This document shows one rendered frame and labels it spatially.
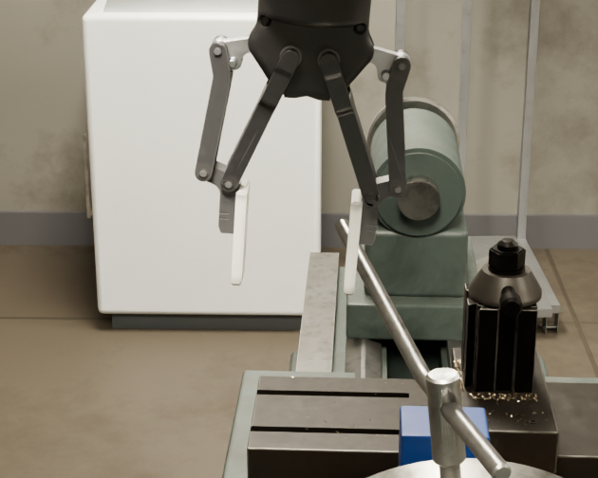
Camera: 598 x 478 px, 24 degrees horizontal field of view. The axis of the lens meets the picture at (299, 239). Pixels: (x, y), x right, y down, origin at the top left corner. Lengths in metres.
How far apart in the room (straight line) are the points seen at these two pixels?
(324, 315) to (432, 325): 0.18
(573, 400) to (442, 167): 0.46
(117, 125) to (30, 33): 0.85
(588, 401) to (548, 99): 3.12
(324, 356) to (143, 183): 2.07
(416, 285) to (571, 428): 0.51
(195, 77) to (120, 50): 0.22
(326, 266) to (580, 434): 0.82
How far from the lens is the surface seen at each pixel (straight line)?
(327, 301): 2.16
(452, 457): 0.91
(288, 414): 1.59
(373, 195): 0.95
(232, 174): 0.95
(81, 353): 4.06
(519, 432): 1.47
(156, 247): 4.04
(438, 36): 4.62
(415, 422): 1.28
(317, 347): 2.00
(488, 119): 4.70
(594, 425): 1.60
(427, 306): 2.01
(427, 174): 1.97
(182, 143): 3.93
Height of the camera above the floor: 1.71
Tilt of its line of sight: 21 degrees down
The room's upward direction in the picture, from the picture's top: straight up
